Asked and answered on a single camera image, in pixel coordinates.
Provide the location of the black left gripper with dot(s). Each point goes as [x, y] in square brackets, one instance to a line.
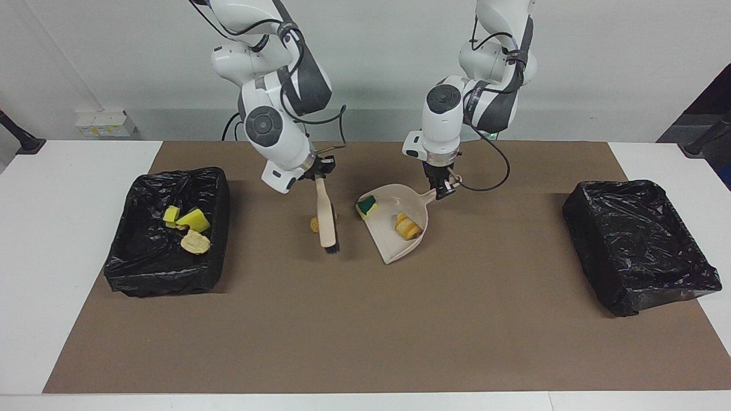
[440, 173]

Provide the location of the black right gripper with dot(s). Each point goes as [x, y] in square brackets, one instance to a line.
[320, 166]

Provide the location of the beige brush black bristles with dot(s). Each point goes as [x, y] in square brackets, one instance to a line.
[325, 217]

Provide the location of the round brown bread roll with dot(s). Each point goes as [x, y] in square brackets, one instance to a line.
[314, 225]

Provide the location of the orange striped croissant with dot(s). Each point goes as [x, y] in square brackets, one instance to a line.
[408, 226]

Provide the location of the green yellow sponge piece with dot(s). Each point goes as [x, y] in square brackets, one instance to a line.
[367, 206]

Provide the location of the beige plastic dustpan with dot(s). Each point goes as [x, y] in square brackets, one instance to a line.
[394, 248]

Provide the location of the yellow green sponge wedge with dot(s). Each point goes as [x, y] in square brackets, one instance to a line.
[194, 220]

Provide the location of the pale flaky pastry piece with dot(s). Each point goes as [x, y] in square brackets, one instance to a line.
[195, 242]

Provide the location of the notched yellow sponge piece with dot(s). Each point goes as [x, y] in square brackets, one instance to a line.
[171, 214]

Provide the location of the bin with black bag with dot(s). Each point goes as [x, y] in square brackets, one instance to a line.
[639, 245]
[143, 257]

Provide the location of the brown table mat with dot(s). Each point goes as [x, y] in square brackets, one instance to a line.
[365, 365]

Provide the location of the black stand leg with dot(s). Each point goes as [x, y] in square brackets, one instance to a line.
[705, 140]
[23, 141]

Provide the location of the dark partition panel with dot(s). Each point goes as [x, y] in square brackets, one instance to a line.
[717, 94]

